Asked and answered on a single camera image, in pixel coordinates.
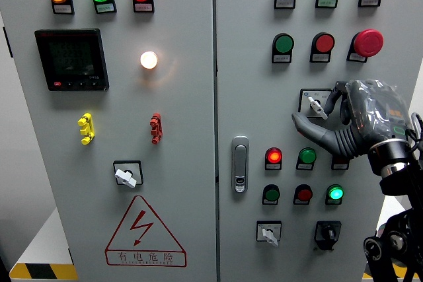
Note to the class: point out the silver door lock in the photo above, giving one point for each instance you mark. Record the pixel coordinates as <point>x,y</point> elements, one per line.
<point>240,163</point>

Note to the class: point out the red warning triangle sign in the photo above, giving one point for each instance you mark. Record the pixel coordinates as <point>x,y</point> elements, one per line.
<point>144,257</point>

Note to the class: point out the black yellow striped tape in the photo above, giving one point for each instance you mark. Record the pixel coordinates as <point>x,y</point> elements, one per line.
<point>366,276</point>
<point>41,271</point>

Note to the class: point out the small green lamp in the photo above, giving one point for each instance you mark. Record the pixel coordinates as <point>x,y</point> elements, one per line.
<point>307,156</point>

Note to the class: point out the small lit red lamp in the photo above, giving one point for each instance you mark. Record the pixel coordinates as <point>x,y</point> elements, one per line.
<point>273,156</point>

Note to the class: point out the white round lamp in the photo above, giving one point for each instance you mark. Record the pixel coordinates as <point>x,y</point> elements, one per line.
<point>148,60</point>

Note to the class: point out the pale grey cabinet door with lock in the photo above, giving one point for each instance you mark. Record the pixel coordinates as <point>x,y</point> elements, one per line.
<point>264,113</point>

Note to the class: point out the black cabinet hinge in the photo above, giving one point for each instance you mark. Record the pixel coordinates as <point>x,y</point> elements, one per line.
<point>8,42</point>
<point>70,256</point>

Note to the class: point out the small lit green push button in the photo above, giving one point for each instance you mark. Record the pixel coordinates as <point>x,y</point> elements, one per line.
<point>335,193</point>

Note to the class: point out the pale grey cabinet door with display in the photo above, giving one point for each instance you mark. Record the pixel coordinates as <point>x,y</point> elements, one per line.
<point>185,113</point>

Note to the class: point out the large red stop button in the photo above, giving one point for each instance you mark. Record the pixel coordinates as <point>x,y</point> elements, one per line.
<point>369,42</point>

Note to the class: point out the small red push button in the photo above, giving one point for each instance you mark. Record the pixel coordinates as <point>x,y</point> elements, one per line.
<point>304,193</point>

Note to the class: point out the small white label plate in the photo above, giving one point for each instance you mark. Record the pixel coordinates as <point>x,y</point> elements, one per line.
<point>326,3</point>
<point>270,202</point>
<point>320,58</point>
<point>273,166</point>
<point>301,201</point>
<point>285,4</point>
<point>282,58</point>
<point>105,8</point>
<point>62,9</point>
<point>143,7</point>
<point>340,166</point>
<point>370,1</point>
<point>333,202</point>
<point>357,57</point>
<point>304,166</point>

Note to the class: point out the black display meter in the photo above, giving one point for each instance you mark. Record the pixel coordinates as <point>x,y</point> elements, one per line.
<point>72,59</point>

